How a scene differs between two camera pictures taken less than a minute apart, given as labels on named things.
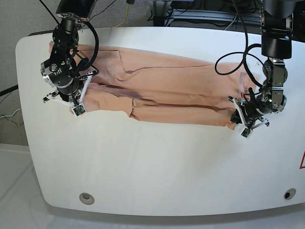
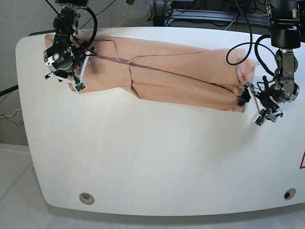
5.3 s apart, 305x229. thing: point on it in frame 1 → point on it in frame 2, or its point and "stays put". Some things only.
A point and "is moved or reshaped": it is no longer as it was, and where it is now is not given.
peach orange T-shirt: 124,80 is moved or reshaped
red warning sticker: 302,162 stays put
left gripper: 73,92 → 68,62
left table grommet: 86,198 stays put
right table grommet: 289,193 stays put
